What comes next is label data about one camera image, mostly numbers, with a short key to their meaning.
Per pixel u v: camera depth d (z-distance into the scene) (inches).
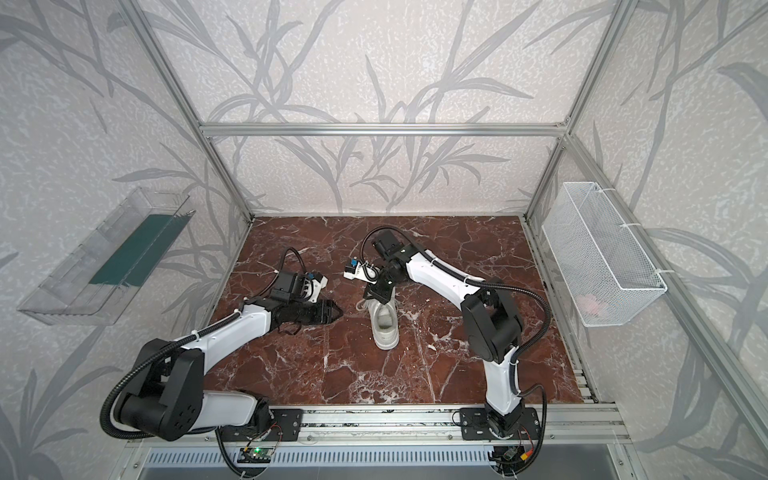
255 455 28.0
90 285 24.9
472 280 20.7
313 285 29.8
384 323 34.7
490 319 19.5
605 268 24.3
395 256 26.2
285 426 29.1
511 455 29.5
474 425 29.0
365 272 29.7
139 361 17.2
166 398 16.4
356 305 35.0
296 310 29.0
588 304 28.8
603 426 30.3
